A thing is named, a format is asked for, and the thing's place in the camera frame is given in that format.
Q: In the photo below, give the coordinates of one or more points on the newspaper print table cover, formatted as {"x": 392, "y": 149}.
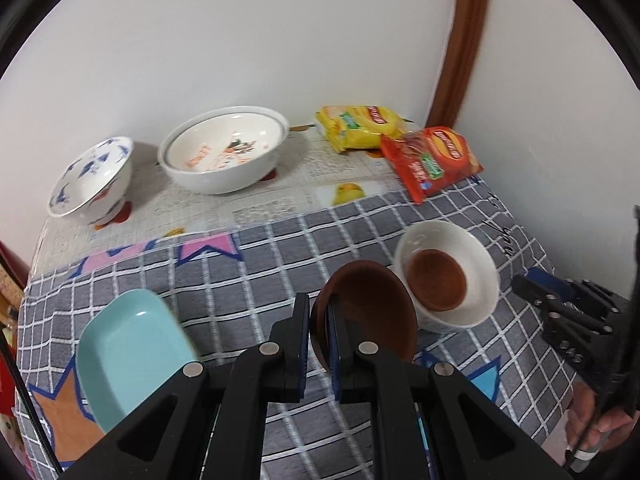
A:
{"x": 280, "y": 200}

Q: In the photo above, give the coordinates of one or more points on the large white printed bowl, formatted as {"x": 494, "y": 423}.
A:
{"x": 225, "y": 145}

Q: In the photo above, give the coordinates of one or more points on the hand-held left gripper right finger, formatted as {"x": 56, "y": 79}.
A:
{"x": 333, "y": 355}

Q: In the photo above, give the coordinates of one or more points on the brown wooden door frame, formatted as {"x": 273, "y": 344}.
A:
{"x": 460, "y": 60}

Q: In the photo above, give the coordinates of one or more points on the person's right hand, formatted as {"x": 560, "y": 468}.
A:
{"x": 582, "y": 415}

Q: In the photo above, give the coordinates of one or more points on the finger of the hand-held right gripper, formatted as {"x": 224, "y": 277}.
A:
{"x": 552, "y": 280}
{"x": 532, "y": 291}

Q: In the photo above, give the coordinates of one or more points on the small brown bowl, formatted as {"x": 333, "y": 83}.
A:
{"x": 375, "y": 305}

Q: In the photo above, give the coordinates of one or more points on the blue patterned white bowl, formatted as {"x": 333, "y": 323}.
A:
{"x": 85, "y": 175}

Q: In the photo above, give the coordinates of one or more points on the light blue plate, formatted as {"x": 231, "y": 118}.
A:
{"x": 130, "y": 350}

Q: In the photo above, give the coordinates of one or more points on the red box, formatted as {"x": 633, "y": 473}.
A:
{"x": 7, "y": 385}

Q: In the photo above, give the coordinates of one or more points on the grey checked tablecloth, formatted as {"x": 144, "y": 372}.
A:
{"x": 250, "y": 270}

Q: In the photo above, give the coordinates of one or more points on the yellow snack bag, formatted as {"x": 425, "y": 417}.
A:
{"x": 360, "y": 125}

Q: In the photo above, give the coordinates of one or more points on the red snack bag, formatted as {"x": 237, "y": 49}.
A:
{"x": 435, "y": 160}

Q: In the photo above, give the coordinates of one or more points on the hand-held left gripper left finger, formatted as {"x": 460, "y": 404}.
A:
{"x": 301, "y": 360}

